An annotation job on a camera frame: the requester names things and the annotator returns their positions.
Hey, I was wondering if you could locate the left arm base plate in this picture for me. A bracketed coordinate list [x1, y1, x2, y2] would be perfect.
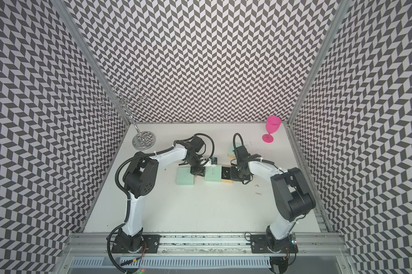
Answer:
[111, 234, 161, 254]

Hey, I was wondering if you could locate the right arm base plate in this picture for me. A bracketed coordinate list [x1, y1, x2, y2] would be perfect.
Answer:
[249, 234, 298, 255]

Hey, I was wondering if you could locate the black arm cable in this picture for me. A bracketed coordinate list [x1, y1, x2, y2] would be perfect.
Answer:
[192, 132, 215, 160]
[232, 132, 244, 151]

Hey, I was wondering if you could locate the aluminium left corner post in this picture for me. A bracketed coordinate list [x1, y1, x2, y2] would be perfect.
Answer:
[51, 0, 130, 126]

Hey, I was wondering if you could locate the aluminium right corner post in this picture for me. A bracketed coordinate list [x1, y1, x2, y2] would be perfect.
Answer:
[287, 0, 353, 126]

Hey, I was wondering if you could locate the aluminium corner post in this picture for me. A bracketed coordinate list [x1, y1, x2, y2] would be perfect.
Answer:
[51, 0, 130, 126]
[287, 0, 353, 126]

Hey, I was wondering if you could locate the aluminium front rail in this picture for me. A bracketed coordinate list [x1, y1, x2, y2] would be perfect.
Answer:
[53, 232, 357, 274]

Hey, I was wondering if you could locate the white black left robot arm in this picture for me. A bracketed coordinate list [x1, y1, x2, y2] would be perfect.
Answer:
[115, 134, 210, 237]

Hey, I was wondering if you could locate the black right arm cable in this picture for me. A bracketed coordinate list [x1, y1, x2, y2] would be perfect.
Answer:
[232, 132, 244, 151]

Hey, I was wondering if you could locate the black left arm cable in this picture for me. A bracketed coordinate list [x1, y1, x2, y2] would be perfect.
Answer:
[192, 132, 215, 160]

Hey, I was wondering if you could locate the pink plastic wine glass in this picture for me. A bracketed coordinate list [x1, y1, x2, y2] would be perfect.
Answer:
[262, 116, 282, 143]

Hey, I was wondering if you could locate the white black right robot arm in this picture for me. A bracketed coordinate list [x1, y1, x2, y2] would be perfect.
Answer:
[231, 146, 316, 243]

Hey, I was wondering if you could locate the mint drawer-style jewelry box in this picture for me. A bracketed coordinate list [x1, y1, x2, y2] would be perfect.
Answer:
[228, 142, 242, 159]

